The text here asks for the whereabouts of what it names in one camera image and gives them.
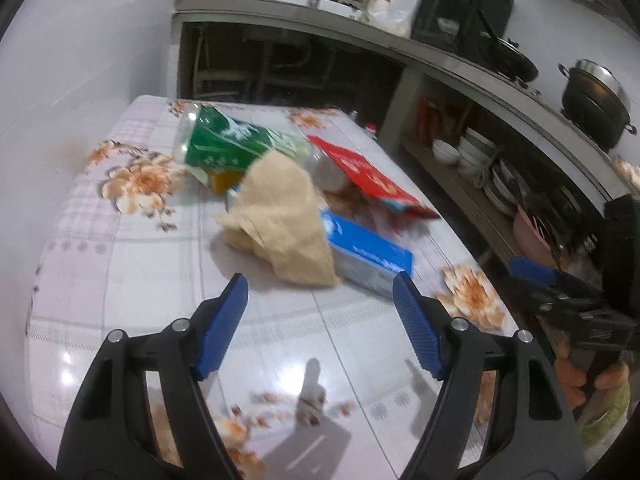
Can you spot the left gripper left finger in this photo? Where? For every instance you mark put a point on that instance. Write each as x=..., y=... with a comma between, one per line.
x=140, y=412

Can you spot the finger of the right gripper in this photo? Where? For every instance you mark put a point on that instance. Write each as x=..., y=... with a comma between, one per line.
x=527, y=270

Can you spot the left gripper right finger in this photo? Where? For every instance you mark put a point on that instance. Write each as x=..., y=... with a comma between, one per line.
x=500, y=412

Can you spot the red snack bag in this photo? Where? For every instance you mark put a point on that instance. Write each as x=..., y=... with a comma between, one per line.
x=373, y=184

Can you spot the brown paper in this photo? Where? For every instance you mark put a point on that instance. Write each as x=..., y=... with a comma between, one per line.
x=276, y=216

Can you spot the right hand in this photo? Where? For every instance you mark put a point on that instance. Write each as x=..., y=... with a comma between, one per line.
x=573, y=380

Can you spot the pink plastic basin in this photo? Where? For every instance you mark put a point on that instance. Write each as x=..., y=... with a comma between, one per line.
x=531, y=243

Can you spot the stack of plates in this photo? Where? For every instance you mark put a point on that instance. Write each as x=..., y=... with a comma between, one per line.
x=503, y=189

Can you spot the stack of bowls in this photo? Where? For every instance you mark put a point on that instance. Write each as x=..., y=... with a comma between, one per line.
x=477, y=154

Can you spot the white bowl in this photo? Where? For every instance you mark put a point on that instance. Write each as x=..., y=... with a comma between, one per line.
x=445, y=153

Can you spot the blue white box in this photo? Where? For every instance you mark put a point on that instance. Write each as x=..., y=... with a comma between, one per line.
x=363, y=257

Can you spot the black pot with lid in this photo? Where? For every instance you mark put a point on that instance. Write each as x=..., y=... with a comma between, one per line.
x=597, y=103

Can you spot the floral tablecloth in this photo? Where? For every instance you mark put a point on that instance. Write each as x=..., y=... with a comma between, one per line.
x=326, y=376

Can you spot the black wok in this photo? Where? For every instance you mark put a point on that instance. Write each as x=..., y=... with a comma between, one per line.
x=504, y=57

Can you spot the concrete counter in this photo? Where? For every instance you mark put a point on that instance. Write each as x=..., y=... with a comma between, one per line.
x=514, y=105

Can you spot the black cabinet appliance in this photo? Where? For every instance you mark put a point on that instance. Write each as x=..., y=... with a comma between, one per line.
x=455, y=26

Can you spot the yellow white carton box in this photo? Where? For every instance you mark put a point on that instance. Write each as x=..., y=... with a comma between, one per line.
x=217, y=181

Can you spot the green label plastic bottle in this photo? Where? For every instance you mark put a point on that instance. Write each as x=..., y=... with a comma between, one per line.
x=211, y=140

